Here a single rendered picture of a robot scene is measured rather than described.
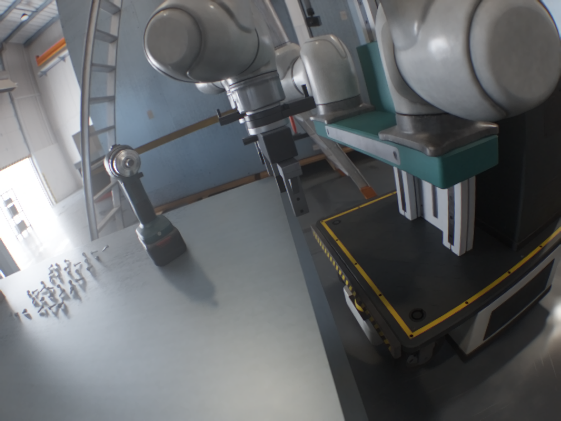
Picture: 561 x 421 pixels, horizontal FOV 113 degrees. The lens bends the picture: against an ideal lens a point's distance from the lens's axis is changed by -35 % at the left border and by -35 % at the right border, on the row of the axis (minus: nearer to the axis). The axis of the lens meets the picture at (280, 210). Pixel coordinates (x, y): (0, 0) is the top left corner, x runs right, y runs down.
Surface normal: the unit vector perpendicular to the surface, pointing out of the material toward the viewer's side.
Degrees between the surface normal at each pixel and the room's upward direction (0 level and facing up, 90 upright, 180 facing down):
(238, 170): 90
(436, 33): 84
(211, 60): 143
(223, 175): 90
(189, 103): 90
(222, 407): 0
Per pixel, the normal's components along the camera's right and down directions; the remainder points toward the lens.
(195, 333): -0.29, -0.86
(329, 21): 0.05, 0.42
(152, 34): -0.14, 0.64
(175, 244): 0.62, 0.16
